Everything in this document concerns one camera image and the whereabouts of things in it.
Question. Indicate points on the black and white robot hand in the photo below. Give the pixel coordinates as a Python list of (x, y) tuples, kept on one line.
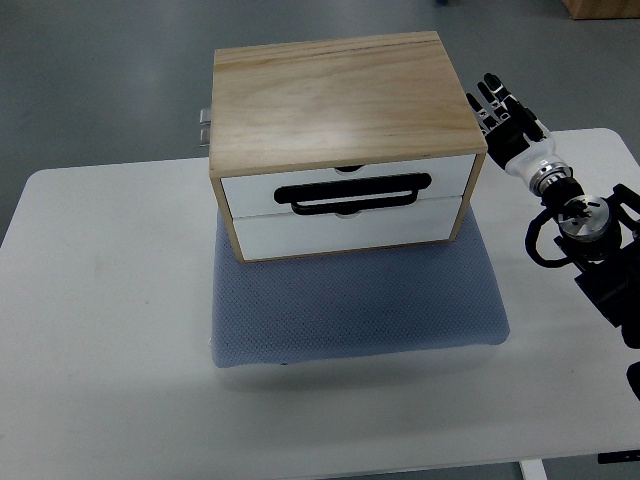
[(517, 141)]

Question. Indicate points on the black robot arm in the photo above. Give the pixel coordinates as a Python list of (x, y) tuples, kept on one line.
[(599, 237)]

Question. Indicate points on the silver metal clamp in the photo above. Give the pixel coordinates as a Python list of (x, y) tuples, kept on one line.
[(205, 126)]

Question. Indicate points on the wooden drawer cabinet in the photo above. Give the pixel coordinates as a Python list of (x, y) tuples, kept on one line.
[(338, 104)]

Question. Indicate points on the wooden furniture corner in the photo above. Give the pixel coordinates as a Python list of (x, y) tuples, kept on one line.
[(602, 9)]

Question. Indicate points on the blue mesh cushion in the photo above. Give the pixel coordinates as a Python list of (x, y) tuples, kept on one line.
[(355, 304)]

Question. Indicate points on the white lower drawer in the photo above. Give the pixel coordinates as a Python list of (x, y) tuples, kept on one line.
[(290, 235)]

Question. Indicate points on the black table control panel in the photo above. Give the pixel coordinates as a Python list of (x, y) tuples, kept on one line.
[(619, 457)]

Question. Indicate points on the white table leg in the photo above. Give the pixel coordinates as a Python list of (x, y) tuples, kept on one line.
[(533, 470)]

